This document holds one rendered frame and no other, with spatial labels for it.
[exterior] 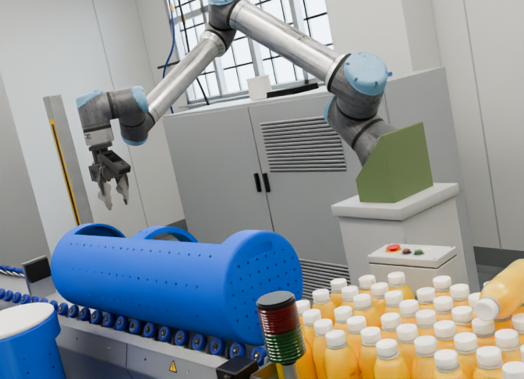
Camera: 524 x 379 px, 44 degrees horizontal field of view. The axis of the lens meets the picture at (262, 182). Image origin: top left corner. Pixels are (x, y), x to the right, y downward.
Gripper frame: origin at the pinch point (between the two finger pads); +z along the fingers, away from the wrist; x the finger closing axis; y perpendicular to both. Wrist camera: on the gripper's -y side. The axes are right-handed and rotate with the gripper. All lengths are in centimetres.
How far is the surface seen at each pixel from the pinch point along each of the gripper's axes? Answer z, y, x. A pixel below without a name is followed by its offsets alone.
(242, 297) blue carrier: 20, -67, 14
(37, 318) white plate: 26.0, 4.1, 33.9
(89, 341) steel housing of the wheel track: 41.4, 8.0, 17.9
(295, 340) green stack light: 11, -112, 42
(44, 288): 34, 62, 5
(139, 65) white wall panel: -70, 419, -315
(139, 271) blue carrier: 14.1, -32.4, 18.1
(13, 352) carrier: 32, 2, 44
